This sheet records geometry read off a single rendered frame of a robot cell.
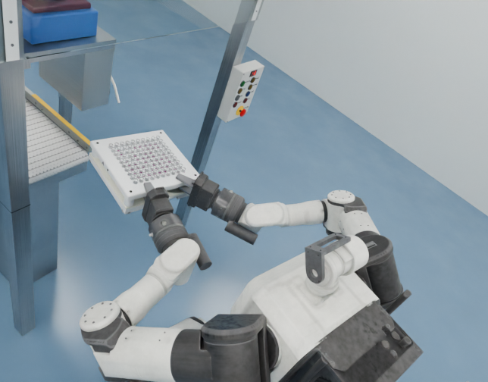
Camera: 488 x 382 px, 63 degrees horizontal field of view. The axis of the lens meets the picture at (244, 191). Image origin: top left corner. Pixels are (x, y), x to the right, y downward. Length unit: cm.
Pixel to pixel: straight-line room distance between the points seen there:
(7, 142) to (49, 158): 33
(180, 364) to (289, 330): 19
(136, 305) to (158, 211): 26
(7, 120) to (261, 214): 70
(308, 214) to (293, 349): 53
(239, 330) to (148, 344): 17
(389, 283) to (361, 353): 25
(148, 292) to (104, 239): 144
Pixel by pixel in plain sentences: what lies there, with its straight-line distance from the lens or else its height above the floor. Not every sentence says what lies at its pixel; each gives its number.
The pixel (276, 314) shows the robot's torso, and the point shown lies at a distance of 75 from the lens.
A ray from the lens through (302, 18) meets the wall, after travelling 461.
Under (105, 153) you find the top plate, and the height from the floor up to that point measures 104.
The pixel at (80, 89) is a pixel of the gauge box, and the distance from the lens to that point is 135.
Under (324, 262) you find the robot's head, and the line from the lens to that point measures 71.
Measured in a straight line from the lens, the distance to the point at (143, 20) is 127.
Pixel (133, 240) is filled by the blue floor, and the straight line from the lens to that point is 236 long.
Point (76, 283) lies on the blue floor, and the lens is 218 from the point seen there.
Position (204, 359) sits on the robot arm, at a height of 122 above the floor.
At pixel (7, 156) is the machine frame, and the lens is 124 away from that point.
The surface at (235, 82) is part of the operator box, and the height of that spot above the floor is 104.
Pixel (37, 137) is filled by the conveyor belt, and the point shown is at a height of 83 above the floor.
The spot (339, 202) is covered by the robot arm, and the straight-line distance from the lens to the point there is 117.
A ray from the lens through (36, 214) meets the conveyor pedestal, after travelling 183.
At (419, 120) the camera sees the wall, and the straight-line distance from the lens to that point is 421.
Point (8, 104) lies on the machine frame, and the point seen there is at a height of 118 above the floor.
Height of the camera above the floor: 184
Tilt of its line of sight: 40 degrees down
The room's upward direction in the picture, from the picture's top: 24 degrees clockwise
